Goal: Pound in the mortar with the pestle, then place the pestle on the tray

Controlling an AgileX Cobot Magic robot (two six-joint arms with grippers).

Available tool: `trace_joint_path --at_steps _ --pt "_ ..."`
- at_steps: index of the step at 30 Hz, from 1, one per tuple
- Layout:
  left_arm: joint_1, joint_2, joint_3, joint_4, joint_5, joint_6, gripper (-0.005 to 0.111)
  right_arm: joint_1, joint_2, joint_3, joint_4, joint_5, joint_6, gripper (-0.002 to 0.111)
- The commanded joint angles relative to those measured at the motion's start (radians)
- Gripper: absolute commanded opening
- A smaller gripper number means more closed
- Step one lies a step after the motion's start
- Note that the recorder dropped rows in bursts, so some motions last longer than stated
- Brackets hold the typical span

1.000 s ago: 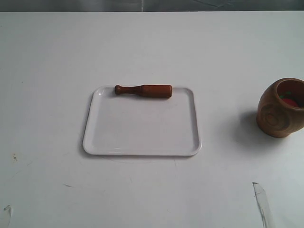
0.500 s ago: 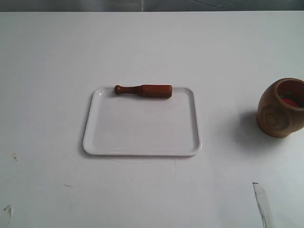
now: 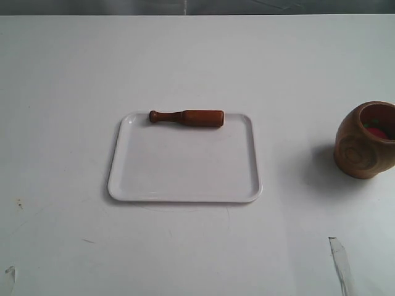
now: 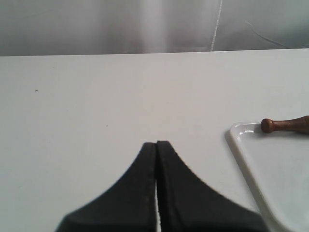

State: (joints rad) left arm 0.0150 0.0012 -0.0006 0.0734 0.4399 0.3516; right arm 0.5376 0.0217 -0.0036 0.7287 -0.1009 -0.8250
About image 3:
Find brown wooden pestle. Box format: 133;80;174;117
148;110;225;128

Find brown wooden mortar bowl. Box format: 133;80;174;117
334;101;394;179

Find red object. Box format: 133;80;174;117
363;118;389;139

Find white rectangular plastic tray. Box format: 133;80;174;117
107;111;262;204

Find clear tape strip right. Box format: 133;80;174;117
328;237;356;296

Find clear tape strip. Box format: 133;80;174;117
328;237;356;296
1;266;16;295

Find clear tape strip left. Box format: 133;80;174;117
1;266;16;295

